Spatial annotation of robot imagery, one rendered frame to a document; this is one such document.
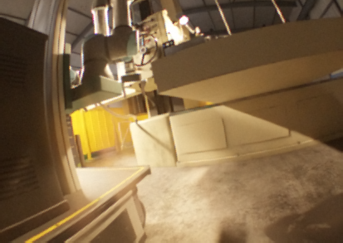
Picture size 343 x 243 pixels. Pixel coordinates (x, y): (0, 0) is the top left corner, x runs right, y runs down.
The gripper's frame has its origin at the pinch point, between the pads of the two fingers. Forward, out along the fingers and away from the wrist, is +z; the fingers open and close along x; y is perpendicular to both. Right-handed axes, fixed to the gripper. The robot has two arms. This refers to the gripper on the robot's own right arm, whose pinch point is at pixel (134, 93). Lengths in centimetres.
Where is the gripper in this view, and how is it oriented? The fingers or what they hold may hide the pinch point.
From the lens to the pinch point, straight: 108.4
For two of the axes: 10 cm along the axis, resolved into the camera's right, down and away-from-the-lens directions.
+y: -1.0, 3.8, -9.2
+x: 9.9, -0.7, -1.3
